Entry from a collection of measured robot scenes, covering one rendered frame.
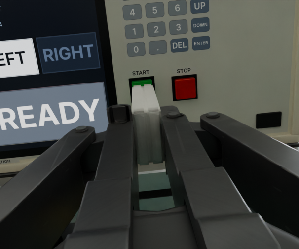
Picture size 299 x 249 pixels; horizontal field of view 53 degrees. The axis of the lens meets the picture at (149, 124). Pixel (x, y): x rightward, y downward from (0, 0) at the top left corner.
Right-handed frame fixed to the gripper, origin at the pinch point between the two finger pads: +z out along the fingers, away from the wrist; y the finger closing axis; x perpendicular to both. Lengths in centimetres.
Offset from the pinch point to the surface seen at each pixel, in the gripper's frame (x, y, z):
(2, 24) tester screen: 6.6, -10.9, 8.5
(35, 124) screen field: -2.1, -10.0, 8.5
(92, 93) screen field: 0.2, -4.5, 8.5
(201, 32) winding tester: 4.5, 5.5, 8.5
